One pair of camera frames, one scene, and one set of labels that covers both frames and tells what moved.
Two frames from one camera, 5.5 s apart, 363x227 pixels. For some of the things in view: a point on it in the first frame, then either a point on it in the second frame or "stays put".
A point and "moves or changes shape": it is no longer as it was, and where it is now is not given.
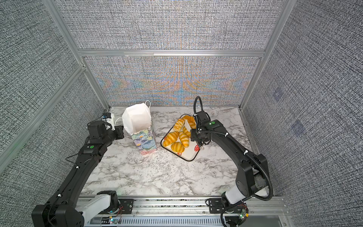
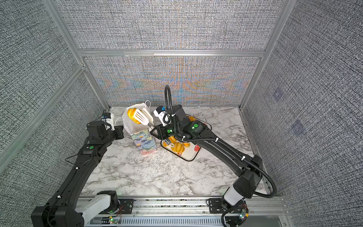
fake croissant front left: (177, 147) stays put
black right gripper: (193, 136) -> (161, 131)
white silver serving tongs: (187, 126) moves or changes shape
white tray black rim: (177, 140) stays put
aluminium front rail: (191, 211) stays put
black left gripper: (119, 130) stays put
